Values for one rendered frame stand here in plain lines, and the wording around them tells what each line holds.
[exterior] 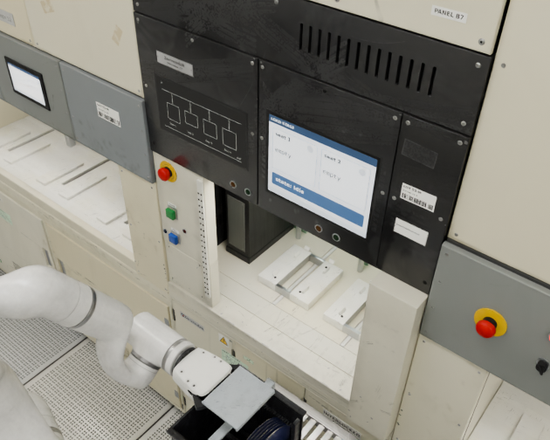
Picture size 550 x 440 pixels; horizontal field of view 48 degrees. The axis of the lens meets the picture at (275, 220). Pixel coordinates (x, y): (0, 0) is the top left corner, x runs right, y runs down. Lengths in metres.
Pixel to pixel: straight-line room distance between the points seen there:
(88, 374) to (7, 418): 1.70
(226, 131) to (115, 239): 0.96
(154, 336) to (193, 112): 0.56
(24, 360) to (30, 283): 2.02
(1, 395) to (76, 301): 0.23
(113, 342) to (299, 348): 0.75
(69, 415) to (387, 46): 2.23
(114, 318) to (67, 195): 1.35
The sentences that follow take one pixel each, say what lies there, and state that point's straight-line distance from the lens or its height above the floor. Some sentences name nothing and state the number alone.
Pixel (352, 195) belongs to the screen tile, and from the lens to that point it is 1.34.
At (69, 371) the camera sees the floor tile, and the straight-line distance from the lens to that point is 3.07.
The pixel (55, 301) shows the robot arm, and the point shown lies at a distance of 1.19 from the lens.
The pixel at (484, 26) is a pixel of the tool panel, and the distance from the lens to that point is 1.07.
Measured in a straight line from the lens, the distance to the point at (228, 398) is 1.33.
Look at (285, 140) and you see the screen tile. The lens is 1.39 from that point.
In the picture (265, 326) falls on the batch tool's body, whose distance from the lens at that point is 1.98.
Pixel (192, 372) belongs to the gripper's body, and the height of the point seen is 1.27.
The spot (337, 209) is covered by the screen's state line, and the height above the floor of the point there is 1.51.
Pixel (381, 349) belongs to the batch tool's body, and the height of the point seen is 1.21.
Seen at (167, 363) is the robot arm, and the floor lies 1.27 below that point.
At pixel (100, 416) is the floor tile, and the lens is 2.90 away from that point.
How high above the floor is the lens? 2.37
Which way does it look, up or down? 40 degrees down
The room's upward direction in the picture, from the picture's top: 2 degrees clockwise
